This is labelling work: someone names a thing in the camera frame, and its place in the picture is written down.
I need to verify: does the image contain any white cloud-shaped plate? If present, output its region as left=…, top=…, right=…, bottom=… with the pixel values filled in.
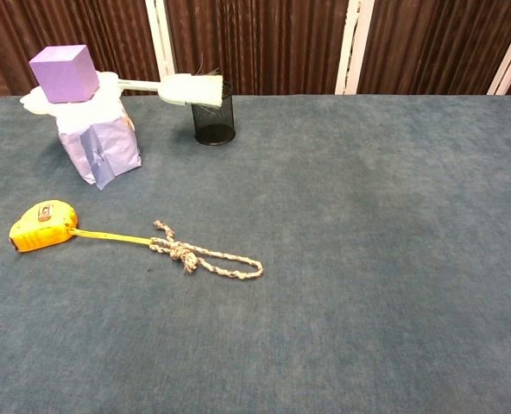
left=19, top=71, right=123, bottom=118

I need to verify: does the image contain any white hand brush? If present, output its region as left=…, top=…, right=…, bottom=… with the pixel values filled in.
left=116, top=72, right=226, bottom=109

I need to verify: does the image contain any braided beige rope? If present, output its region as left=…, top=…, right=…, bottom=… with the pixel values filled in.
left=148, top=220, right=265, bottom=280

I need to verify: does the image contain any purple cube block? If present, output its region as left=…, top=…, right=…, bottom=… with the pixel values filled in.
left=28, top=44, right=101, bottom=104

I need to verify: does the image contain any black mesh pen holder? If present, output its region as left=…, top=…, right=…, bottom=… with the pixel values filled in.
left=190, top=81, right=237, bottom=147

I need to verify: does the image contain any yellow tape measure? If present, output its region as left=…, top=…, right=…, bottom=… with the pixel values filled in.
left=8, top=199, right=154, bottom=254

